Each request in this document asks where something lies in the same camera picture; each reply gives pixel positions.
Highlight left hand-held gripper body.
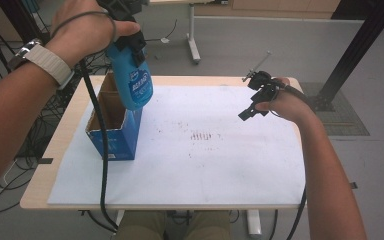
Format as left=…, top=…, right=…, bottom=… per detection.
left=96, top=0, right=148, bottom=24

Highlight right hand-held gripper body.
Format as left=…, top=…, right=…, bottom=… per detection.
left=246, top=70, right=280, bottom=103

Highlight blue bottle with white cap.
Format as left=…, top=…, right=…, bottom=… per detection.
left=105, top=43, right=154, bottom=112

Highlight blue cardboard box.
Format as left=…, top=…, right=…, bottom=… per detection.
left=85, top=73, right=144, bottom=162

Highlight person's right hand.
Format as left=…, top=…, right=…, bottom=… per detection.
left=254, top=77, right=312, bottom=123

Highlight person's left hand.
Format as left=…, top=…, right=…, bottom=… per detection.
left=44, top=0, right=142, bottom=70

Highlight thin grey antenna rod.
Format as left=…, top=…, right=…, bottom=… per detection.
left=241, top=50, right=273, bottom=83

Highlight white-legged background table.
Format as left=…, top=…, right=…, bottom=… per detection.
left=148, top=0, right=230, bottom=65

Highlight white table mat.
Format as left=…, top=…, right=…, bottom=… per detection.
left=46, top=84, right=307, bottom=206

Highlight wristwatch with beige band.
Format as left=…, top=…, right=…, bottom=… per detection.
left=8, top=38, right=76, bottom=91

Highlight grey floor mat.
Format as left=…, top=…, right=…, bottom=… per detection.
left=299, top=81, right=371, bottom=137

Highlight light wooden table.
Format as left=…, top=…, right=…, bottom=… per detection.
left=19, top=74, right=309, bottom=238

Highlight person's legs in khaki trousers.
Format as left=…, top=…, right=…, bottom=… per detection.
left=114, top=209, right=232, bottom=240

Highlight small white plug with cable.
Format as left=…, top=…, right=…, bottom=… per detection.
left=144, top=18, right=179, bottom=45

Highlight thin grey cord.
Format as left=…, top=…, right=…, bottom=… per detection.
left=49, top=10, right=118, bottom=46

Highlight dark slanted stand post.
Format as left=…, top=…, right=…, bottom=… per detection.
left=0, top=0, right=53, bottom=46

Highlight black metal post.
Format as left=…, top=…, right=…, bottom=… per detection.
left=313, top=0, right=384, bottom=113

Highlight thick black gripper cable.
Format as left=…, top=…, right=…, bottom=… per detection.
left=79, top=59, right=120, bottom=233
left=278, top=79, right=315, bottom=240

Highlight bundle of black floor cables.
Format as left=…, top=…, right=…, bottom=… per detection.
left=0, top=0, right=83, bottom=216

